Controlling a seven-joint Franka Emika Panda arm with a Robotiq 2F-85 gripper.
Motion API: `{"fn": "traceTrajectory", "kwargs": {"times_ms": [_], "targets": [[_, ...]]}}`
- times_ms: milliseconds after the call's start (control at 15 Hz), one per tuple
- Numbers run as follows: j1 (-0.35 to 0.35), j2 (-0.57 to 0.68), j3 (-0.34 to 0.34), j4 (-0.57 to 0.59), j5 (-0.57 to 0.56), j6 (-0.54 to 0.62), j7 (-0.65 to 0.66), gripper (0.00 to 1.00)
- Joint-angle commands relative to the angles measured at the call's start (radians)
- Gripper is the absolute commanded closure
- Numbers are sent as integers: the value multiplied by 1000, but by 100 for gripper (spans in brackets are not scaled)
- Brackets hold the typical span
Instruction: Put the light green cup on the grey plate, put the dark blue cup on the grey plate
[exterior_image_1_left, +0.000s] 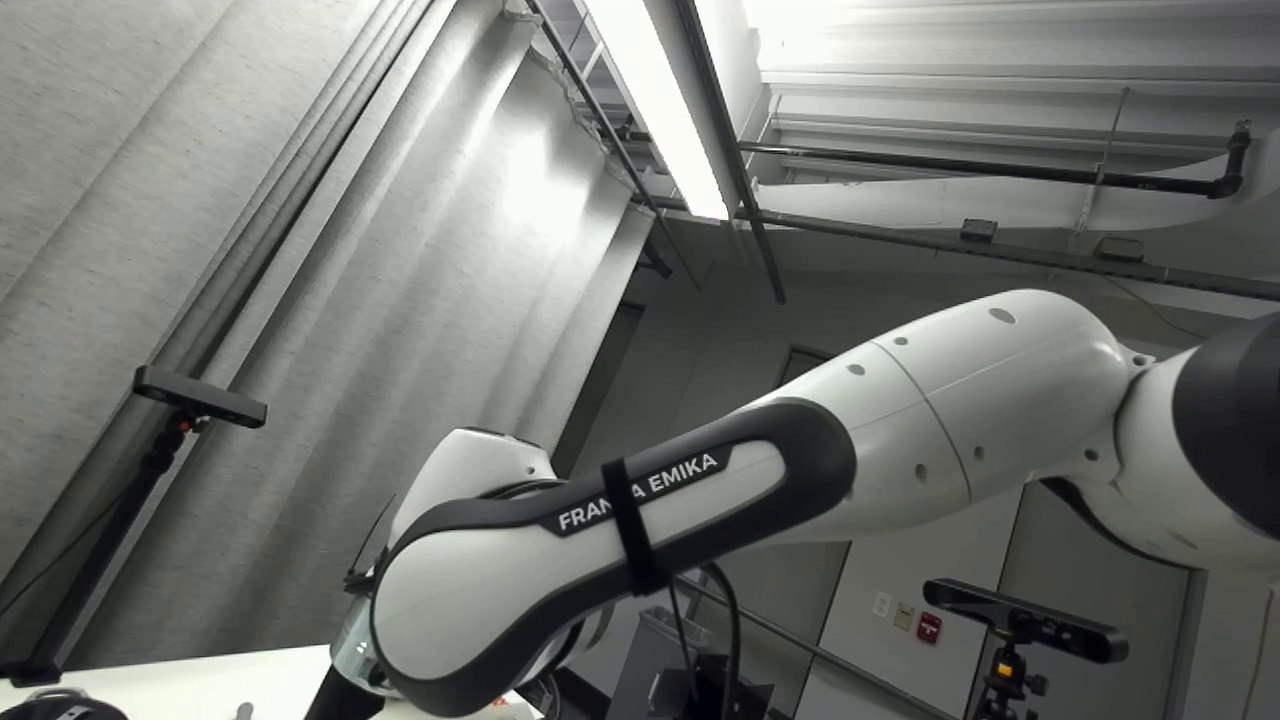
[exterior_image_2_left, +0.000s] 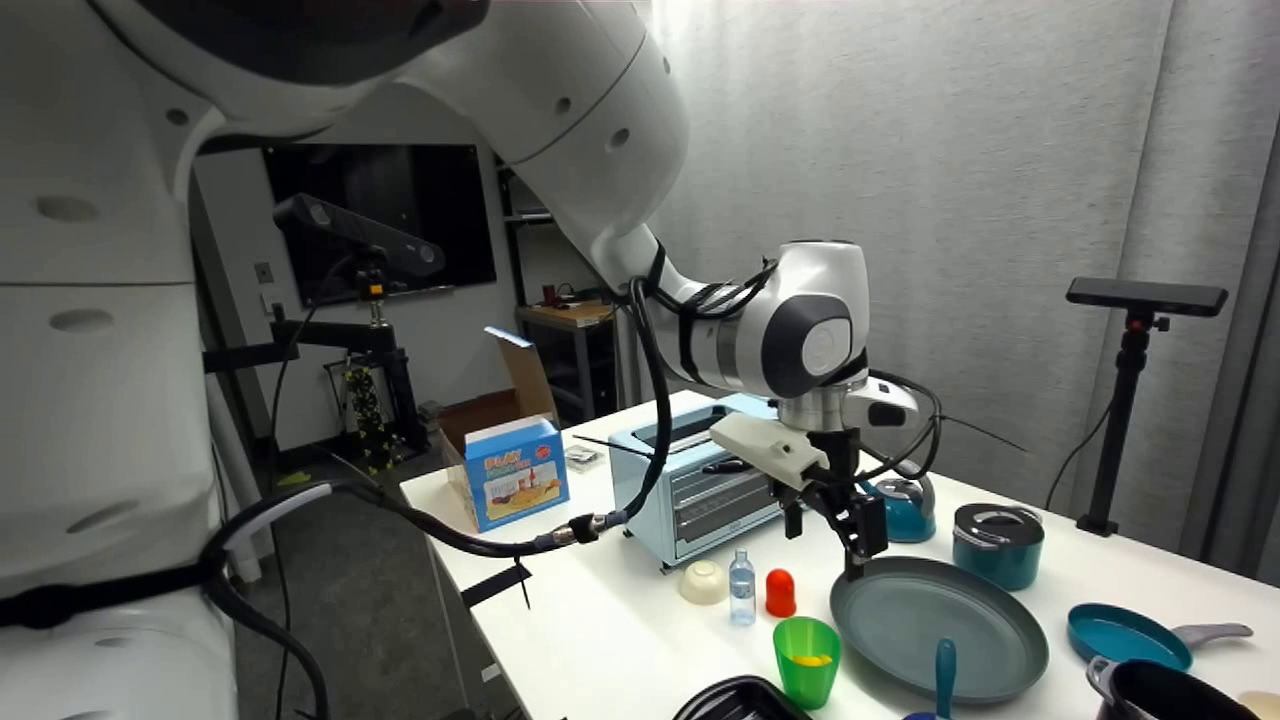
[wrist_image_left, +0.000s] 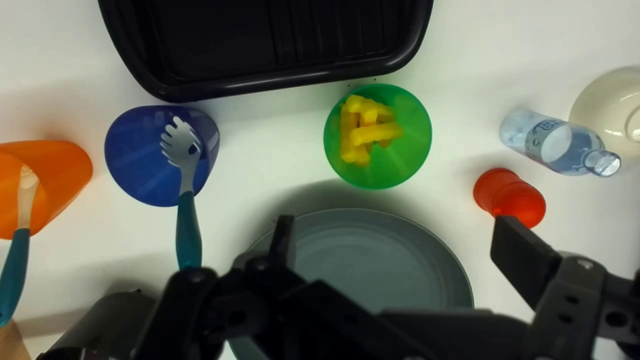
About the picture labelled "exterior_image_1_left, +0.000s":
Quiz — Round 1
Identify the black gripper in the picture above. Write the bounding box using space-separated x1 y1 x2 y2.
299 659 392 720

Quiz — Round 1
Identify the fluorescent ceiling light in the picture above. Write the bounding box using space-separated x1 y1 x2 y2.
574 0 740 224

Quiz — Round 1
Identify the black tripod stand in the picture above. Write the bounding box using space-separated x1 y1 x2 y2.
0 404 202 691
975 640 1050 720

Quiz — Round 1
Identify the black pot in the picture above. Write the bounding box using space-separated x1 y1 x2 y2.
0 683 130 720

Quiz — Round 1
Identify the dark grey equipment box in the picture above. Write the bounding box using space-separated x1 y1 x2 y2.
639 623 780 720

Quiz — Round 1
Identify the black ceiling pipe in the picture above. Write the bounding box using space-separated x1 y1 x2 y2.
737 122 1256 207

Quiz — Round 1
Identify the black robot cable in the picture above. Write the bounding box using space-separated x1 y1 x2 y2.
658 558 749 720

